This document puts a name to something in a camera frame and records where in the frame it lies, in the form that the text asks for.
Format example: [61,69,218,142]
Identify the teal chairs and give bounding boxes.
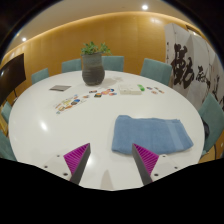
[0,54,224,163]

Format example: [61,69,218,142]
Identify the blue towel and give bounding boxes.
[111,114,195,156]

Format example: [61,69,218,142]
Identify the white flat box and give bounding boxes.
[117,83,143,96]

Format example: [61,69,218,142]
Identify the ceiling lights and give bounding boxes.
[13,3,150,43]

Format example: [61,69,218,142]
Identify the white calligraphy folding screen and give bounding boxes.
[163,23,224,111]

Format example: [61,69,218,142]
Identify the black wall screen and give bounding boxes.
[0,53,27,107]

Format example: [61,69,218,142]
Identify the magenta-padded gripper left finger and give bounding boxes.
[42,142,92,186]

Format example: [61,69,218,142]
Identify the colourful sticker sheet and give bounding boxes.
[53,94,83,115]

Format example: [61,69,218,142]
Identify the potted plant in grey pot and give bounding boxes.
[80,40,113,87]

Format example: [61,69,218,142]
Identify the dark grey notebook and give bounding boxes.
[49,84,72,92]

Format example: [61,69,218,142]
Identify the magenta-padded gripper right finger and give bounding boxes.
[131,143,181,187]

